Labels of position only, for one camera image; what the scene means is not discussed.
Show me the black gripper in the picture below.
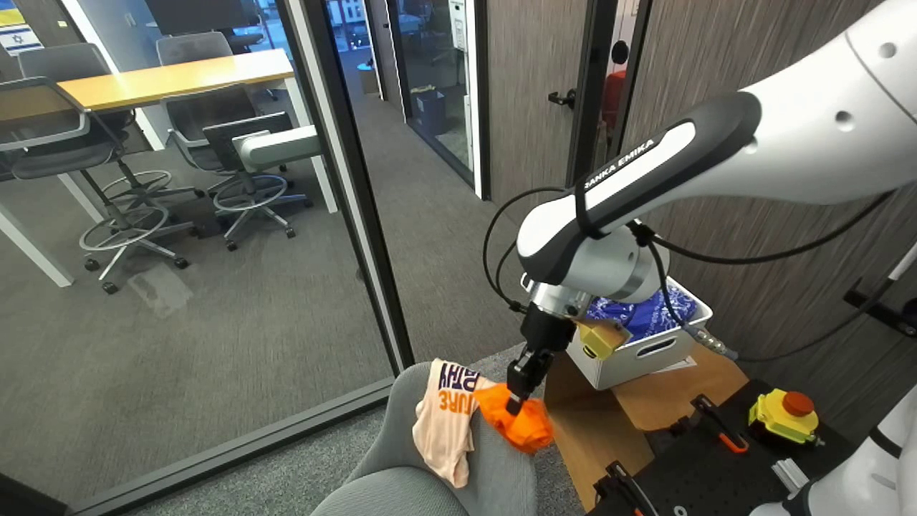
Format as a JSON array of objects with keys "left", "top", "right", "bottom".
[{"left": 502, "top": 307, "right": 579, "bottom": 418}]

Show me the orange cloth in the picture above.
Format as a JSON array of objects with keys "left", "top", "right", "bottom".
[{"left": 473, "top": 383, "right": 558, "bottom": 456}]

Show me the blue paisley bandana cloth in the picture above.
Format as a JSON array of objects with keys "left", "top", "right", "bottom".
[{"left": 582, "top": 284, "right": 706, "bottom": 344}]

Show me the peach printed cloth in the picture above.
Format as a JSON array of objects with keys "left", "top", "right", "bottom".
[{"left": 409, "top": 357, "right": 485, "bottom": 493}]

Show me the white plastic basket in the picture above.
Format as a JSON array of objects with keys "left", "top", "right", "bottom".
[{"left": 561, "top": 276, "right": 717, "bottom": 394}]

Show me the brown cardboard box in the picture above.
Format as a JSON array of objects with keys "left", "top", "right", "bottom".
[{"left": 541, "top": 338, "right": 753, "bottom": 514}]

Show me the grey upholstered chair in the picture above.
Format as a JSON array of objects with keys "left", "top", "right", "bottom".
[{"left": 307, "top": 360, "right": 539, "bottom": 516}]

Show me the black perforated mounting board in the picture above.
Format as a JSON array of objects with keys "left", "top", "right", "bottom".
[{"left": 591, "top": 383, "right": 862, "bottom": 516}]

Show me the yellow emergency stop button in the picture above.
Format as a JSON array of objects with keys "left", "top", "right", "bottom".
[{"left": 744, "top": 384, "right": 826, "bottom": 447}]

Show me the aluminium extrusion piece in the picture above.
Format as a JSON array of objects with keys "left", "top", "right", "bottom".
[{"left": 770, "top": 456, "right": 814, "bottom": 499}]

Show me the person in red shirt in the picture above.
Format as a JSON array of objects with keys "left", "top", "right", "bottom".
[{"left": 602, "top": 39, "right": 632, "bottom": 137}]

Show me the grey office stool chair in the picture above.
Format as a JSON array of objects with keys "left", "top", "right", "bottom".
[
  {"left": 155, "top": 26, "right": 323, "bottom": 254},
  {"left": 0, "top": 40, "right": 195, "bottom": 295}
]

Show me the wooden top office table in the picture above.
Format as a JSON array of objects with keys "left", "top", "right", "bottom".
[{"left": 0, "top": 47, "right": 339, "bottom": 291}]

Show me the orange handled black clamp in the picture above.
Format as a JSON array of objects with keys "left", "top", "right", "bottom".
[
  {"left": 595, "top": 459, "right": 661, "bottom": 516},
  {"left": 690, "top": 394, "right": 753, "bottom": 456}
]

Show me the black glass wall frame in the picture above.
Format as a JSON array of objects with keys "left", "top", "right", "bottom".
[{"left": 68, "top": 0, "right": 415, "bottom": 516}]

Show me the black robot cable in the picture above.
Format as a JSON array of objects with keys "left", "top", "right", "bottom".
[{"left": 478, "top": 183, "right": 900, "bottom": 334}]

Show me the black door handle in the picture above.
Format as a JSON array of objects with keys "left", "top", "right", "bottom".
[{"left": 544, "top": 86, "right": 582, "bottom": 115}]

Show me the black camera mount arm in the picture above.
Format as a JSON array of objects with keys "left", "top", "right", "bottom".
[{"left": 843, "top": 242, "right": 917, "bottom": 338}]

